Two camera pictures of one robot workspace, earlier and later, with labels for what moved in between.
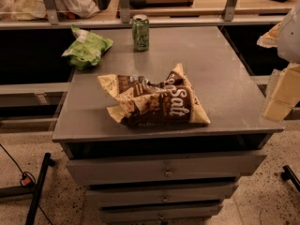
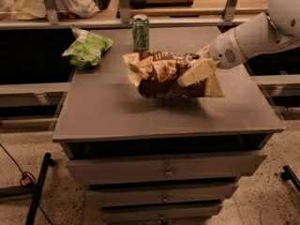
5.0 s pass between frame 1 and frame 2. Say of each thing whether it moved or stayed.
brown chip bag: moved
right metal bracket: stayed
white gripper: moved
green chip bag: stayed
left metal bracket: stayed
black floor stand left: stayed
